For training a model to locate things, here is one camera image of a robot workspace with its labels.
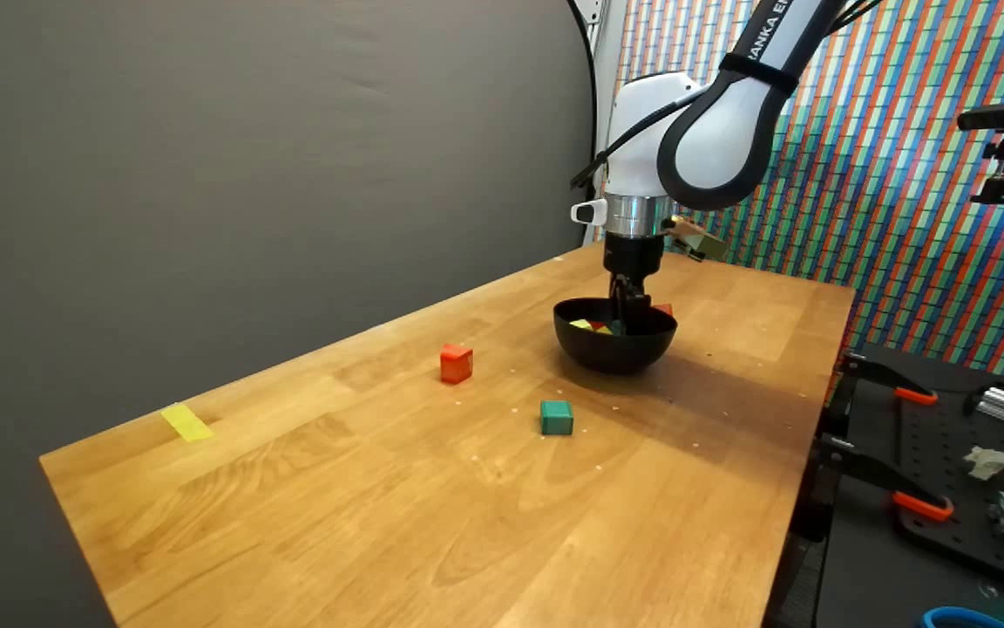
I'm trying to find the black bowl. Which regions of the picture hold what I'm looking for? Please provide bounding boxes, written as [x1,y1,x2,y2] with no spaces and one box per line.
[550,294,679,376]

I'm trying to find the white crumpled item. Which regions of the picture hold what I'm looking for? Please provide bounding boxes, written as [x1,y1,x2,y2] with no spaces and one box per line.
[964,443,1004,481]

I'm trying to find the green wooden cube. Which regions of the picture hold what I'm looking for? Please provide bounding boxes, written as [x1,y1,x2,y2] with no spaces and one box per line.
[539,398,579,440]

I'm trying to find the black clamp orange handle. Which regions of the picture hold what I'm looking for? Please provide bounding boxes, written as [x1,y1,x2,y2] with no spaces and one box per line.
[829,346,945,410]
[820,430,960,530]

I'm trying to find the black pegboard bench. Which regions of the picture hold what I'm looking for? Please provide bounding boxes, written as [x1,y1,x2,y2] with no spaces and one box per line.
[773,341,1004,628]

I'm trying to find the yellow tape strip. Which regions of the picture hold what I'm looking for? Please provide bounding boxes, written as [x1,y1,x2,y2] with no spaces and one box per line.
[159,400,218,448]

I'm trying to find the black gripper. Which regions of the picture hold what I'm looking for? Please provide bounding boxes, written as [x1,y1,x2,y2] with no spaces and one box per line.
[606,230,668,330]

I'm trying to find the beige wrist camera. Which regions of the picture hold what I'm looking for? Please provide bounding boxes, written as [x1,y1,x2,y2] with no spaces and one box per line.
[664,213,730,262]

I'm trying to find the grey fabric backdrop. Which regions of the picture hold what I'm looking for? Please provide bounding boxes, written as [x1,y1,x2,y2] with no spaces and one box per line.
[0,0,599,628]

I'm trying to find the blue handled tool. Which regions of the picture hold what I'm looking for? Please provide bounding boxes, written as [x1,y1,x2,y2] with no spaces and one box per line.
[919,604,1004,628]

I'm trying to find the red wooden cube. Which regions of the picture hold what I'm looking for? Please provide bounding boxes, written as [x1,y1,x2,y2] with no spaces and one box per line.
[436,341,479,388]

